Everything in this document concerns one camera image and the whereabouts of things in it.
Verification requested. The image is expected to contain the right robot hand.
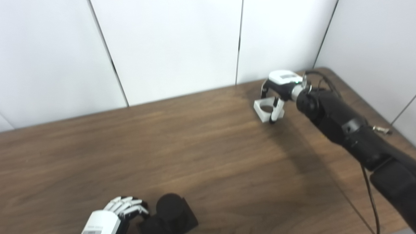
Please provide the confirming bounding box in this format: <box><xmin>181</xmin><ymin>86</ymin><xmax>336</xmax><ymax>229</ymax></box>
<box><xmin>261</xmin><ymin>70</ymin><xmax>305</xmax><ymax>124</ymax></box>

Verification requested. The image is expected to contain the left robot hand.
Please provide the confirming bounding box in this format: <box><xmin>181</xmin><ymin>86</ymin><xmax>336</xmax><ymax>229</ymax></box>
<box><xmin>81</xmin><ymin>196</ymin><xmax>150</xmax><ymax>234</ymax></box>

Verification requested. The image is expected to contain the white square piece with hole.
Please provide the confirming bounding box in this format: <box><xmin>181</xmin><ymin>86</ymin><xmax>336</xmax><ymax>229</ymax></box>
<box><xmin>254</xmin><ymin>97</ymin><xmax>285</xmax><ymax>124</ymax></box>

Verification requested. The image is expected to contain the black peg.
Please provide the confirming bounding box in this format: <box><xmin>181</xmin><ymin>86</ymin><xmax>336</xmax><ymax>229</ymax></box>
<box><xmin>140</xmin><ymin>193</ymin><xmax>199</xmax><ymax>234</ymax></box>

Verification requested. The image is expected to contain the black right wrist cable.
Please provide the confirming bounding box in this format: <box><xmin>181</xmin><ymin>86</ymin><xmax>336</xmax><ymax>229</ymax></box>
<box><xmin>304</xmin><ymin>71</ymin><xmax>381</xmax><ymax>234</ymax></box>

